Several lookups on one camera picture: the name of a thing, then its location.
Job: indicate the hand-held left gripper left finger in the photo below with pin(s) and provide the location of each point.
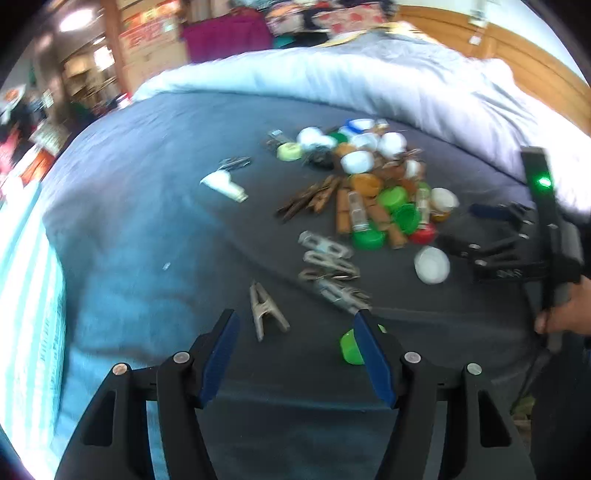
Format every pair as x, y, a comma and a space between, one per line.
219, 355

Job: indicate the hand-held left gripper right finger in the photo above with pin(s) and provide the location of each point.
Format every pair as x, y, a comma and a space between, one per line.
374, 360

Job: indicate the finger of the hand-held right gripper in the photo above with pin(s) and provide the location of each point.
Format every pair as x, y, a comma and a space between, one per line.
489, 212
475, 251

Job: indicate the cream plastic fork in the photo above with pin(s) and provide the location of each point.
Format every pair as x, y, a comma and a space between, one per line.
221, 184

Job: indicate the person's right hand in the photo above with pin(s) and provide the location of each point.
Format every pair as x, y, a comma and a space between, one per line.
570, 309

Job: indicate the bright green single cap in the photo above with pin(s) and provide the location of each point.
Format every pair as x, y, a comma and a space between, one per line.
351, 346

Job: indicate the large white single cap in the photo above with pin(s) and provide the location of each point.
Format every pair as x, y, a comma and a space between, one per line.
431, 264

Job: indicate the pile of plastic bottle caps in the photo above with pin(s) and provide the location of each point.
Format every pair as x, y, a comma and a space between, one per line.
392, 198

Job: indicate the blue blanket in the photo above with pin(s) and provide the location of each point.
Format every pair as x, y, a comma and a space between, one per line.
161, 230

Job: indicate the wooden headboard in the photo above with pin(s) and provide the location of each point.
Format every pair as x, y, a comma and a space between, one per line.
521, 50

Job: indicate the teal laundry basket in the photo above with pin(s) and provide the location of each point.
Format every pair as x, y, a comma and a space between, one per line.
27, 323

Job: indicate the light blue quilt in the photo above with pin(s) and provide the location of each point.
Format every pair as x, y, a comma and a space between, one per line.
323, 69

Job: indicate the pile of clothes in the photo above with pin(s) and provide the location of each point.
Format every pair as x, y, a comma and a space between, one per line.
341, 18

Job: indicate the pile of bags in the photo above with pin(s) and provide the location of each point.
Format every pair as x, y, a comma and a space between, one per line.
27, 157

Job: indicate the magenta cloth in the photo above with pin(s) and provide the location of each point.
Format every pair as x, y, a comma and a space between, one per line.
226, 37

